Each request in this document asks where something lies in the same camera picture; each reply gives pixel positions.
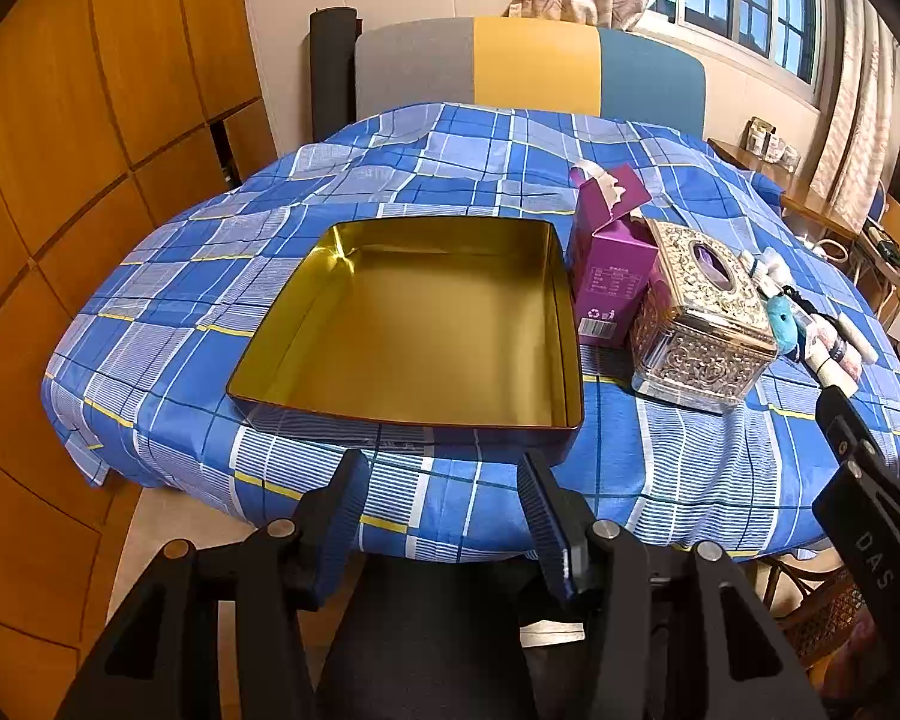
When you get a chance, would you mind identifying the blue plush toy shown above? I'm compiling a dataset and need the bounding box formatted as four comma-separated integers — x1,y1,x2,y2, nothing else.
766,294,798,356

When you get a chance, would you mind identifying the white knitted sock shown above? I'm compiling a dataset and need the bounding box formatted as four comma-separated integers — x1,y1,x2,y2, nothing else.
738,247,795,299

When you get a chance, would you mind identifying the gold metal tray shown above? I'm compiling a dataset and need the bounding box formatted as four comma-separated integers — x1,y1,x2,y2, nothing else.
227,216,583,465

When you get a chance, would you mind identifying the ornate silver tissue box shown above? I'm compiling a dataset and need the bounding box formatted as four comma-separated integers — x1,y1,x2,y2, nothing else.
629,220,777,415

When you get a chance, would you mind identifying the purple cardboard box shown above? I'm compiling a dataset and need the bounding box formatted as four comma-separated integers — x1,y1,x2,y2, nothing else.
567,160,656,348

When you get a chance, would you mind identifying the wooden side table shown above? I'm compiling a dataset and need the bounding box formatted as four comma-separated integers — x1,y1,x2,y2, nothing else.
707,138,857,242

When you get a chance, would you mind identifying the grey yellow blue headboard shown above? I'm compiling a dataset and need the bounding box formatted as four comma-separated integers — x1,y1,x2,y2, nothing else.
354,16,707,138

